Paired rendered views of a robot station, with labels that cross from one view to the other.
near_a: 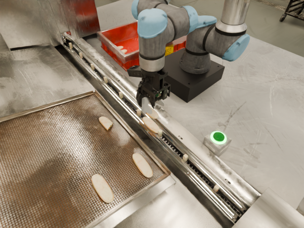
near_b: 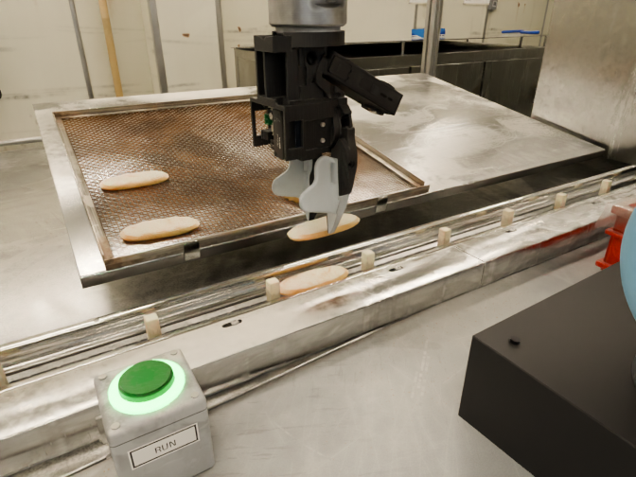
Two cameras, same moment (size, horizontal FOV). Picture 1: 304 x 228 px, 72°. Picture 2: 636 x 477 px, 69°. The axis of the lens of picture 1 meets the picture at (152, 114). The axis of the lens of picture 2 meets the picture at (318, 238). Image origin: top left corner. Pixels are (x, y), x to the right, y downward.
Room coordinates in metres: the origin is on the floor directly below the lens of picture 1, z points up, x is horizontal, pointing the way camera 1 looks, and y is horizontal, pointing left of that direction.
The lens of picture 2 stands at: (0.60, -0.49, 1.15)
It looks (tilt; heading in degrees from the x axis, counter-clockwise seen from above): 26 degrees down; 97
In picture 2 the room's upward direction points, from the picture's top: straight up
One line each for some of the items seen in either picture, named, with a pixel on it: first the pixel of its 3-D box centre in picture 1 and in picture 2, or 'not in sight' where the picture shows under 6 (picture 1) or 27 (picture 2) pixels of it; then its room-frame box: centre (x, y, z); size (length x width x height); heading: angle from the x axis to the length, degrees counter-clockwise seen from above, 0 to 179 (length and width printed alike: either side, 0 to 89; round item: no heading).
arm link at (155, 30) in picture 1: (153, 34); not in sight; (0.53, 0.00, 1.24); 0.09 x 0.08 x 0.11; 132
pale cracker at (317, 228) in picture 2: (148, 110); (325, 224); (0.55, 0.01, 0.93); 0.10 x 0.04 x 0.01; 42
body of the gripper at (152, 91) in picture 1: (153, 82); (303, 96); (0.52, -0.01, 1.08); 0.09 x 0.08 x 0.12; 42
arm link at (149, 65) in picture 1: (152, 59); (309, 7); (0.53, 0.00, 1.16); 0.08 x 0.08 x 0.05
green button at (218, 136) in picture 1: (218, 137); (147, 383); (0.44, -0.24, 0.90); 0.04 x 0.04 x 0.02
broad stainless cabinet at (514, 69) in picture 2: not in sight; (391, 114); (0.70, 2.88, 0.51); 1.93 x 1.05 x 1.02; 38
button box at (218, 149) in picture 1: (214, 146); (157, 434); (0.44, -0.24, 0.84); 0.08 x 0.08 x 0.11; 38
